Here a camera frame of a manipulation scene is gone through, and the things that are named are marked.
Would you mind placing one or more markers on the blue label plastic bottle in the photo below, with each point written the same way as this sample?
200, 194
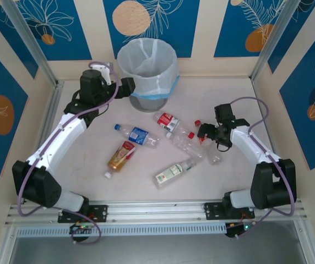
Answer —
138, 135

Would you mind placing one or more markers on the black controller board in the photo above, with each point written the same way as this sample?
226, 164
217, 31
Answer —
238, 229
80, 228

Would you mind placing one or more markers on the aluminium side rail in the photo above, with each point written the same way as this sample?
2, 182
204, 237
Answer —
259, 96
54, 96

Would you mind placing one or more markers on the aluminium mounting rail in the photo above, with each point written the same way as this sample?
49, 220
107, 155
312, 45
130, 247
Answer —
157, 211

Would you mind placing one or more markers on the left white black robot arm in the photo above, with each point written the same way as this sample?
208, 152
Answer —
61, 137

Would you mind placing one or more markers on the red cap crushed plastic bottle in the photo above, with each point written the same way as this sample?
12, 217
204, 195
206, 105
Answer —
215, 158

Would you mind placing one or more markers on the green white label plastic bottle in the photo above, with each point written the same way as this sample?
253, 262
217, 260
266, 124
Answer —
168, 173

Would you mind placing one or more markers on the clear unlabelled plastic bottle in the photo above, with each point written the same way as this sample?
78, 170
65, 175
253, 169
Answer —
186, 147

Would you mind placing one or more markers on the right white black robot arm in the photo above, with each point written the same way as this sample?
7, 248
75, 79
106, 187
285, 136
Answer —
248, 143

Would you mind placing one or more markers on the aluminium frame post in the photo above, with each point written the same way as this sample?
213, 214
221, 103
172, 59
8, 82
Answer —
273, 38
31, 41

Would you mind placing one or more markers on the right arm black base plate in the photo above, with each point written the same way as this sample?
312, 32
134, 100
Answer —
214, 210

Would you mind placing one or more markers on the orange drink plastic bottle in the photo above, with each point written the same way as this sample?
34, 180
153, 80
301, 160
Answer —
119, 159

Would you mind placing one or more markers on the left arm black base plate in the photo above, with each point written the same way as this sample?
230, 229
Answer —
99, 213

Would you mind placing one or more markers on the grey metal panel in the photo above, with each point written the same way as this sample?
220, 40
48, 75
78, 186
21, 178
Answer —
157, 251

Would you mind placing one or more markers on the red white label plastic bottle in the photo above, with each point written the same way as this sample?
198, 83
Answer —
167, 120

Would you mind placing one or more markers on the grey metal mesh bin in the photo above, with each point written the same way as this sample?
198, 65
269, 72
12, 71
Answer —
146, 104

